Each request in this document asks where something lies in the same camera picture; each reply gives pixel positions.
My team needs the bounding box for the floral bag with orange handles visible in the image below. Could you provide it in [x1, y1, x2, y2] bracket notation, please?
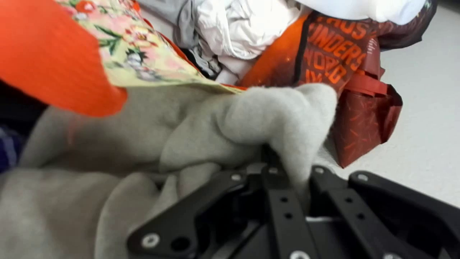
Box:
[0, 0, 244, 120]

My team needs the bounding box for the grey cloth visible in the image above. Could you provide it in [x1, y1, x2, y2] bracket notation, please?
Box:
[0, 84, 340, 259]

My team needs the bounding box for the dark red printed bag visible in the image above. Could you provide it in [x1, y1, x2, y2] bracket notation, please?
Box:
[238, 0, 439, 170]

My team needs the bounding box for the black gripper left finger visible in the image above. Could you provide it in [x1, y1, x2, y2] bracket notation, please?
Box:
[126, 160, 321, 259]

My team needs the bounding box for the white crumpled plastic bag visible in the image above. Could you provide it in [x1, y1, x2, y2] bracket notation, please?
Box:
[137, 0, 308, 87]

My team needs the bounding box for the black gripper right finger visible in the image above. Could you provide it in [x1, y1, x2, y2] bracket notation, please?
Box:
[308, 164, 460, 259]

